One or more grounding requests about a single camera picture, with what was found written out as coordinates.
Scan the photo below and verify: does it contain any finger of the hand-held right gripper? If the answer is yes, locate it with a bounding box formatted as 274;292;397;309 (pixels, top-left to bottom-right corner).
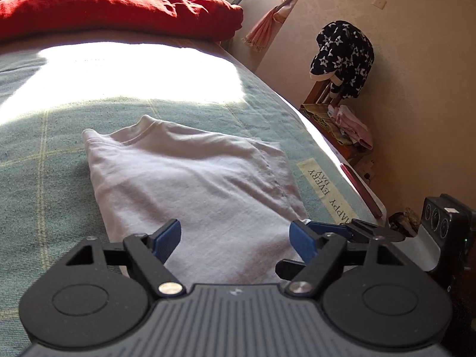
307;219;407;244
275;258;310;282

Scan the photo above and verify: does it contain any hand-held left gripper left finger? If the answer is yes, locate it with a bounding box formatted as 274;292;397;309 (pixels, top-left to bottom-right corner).
66;219;186;299

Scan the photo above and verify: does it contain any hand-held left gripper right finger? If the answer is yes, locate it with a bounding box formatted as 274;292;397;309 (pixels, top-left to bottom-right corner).
286;219;411;299

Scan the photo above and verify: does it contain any white printed t-shirt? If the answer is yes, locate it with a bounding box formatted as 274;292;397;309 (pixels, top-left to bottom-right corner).
82;115;310;288

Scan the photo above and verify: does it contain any dark cloth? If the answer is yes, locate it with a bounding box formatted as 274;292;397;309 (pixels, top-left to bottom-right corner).
388;208;422;238

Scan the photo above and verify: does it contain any pink cloth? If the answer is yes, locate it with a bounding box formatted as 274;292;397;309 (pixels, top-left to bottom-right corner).
327;105;373;149

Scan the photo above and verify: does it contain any olive cloth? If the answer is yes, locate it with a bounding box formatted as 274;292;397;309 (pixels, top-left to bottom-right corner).
300;103;355;146

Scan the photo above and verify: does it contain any green plaid bed blanket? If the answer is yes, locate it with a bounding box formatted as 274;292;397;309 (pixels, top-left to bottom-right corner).
0;37;388;328

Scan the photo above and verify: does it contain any wooden chair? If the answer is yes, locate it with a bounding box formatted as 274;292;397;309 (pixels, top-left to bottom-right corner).
302;77;368;167

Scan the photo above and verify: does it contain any dark star print garment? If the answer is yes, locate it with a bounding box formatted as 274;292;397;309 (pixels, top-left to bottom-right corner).
310;20;375;99

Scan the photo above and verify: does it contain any tied orange curtain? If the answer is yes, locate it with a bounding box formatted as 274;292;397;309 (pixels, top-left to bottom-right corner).
243;0;319;51

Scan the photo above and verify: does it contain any red duvet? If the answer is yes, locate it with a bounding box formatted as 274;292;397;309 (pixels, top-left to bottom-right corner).
0;0;245;43

